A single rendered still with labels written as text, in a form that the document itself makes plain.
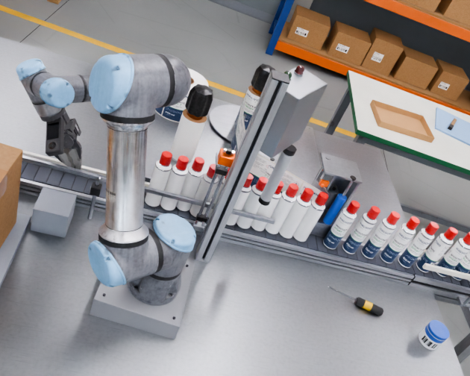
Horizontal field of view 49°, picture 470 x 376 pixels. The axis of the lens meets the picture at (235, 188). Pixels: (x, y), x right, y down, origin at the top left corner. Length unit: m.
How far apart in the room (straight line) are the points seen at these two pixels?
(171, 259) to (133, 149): 0.32
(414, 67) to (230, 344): 4.48
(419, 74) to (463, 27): 0.60
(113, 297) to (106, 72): 0.61
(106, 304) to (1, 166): 0.43
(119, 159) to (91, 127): 0.93
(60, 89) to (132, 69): 0.39
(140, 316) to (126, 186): 0.40
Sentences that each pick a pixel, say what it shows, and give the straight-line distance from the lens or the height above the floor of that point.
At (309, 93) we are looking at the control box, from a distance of 1.32.
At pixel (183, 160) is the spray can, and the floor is 1.08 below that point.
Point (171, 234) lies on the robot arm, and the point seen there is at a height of 1.12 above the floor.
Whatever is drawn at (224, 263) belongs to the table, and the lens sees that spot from 1.67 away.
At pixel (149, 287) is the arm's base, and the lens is 1.39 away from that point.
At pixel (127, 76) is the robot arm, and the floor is 1.50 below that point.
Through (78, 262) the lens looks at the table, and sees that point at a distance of 1.55.
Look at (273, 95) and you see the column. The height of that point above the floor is 1.45.
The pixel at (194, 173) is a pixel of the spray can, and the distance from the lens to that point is 1.61.
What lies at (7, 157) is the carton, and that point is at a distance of 1.40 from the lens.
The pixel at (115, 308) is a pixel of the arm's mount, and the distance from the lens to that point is 1.40.
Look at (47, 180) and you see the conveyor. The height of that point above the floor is 0.87.
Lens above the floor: 2.02
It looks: 37 degrees down
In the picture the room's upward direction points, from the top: 24 degrees clockwise
